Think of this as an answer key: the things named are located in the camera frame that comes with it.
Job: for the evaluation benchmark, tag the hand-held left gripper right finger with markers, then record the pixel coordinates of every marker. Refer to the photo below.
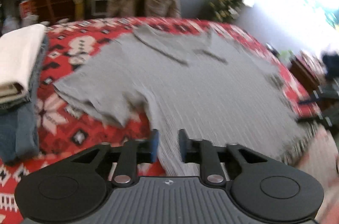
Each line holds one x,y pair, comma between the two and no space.
182,143

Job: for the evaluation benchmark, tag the red patterned blanket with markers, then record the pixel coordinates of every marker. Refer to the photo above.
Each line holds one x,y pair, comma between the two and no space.
79,134

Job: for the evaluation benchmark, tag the green plant sprig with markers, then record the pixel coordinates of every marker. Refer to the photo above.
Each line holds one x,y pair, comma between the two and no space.
286,55

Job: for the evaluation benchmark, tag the red white carton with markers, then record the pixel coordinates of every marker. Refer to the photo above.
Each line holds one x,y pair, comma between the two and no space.
26,9

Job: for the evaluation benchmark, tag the grey sweater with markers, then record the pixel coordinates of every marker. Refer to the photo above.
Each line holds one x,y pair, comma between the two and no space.
198,86

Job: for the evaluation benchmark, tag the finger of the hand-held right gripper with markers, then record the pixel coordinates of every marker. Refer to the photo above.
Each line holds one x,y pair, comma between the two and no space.
325,95
332,116

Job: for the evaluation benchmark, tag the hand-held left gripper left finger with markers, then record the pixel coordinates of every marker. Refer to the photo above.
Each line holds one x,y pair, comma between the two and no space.
154,143

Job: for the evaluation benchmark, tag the decorated Christmas tree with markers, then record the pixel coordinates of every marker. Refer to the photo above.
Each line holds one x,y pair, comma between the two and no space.
225,4

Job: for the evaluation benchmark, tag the white plastic bag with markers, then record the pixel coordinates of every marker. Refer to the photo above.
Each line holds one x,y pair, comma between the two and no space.
12,24

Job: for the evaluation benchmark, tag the wooden nightstand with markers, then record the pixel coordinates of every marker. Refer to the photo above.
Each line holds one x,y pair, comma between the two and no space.
304,73

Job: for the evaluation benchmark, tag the dark blue fuzzy cloth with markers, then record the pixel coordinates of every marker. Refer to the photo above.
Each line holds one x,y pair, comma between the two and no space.
331,62

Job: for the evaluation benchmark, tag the white folded cloth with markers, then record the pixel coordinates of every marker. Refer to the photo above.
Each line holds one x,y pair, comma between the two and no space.
18,54

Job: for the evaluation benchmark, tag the yellow cardboard box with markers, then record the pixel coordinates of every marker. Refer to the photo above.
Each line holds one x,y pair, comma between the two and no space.
79,8

